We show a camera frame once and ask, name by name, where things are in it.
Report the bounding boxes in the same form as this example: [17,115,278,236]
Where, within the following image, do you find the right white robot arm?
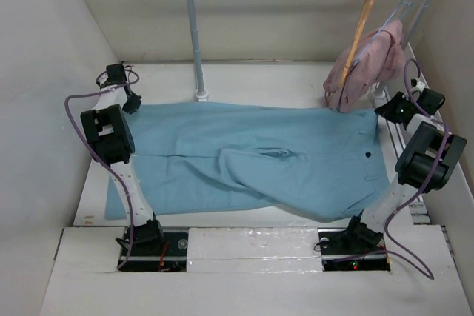
[342,85,467,252]

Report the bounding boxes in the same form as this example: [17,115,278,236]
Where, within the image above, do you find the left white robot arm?
[80,64,166,256]

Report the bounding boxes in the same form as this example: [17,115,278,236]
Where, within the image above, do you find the light blue wire hanger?
[350,0,434,67]

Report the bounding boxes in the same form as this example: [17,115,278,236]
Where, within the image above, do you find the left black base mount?
[118,230,189,272]

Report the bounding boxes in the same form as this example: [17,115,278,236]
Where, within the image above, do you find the wooden clothes hanger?
[338,0,375,88]

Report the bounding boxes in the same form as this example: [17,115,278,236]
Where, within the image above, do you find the pink garment on hanger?
[323,20,405,112]

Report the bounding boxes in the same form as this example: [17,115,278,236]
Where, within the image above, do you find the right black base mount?
[313,230,390,272]

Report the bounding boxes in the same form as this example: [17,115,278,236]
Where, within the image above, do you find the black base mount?
[118,230,189,272]
[313,230,390,272]

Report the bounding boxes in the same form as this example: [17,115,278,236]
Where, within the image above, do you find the light blue trousers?
[127,102,389,222]

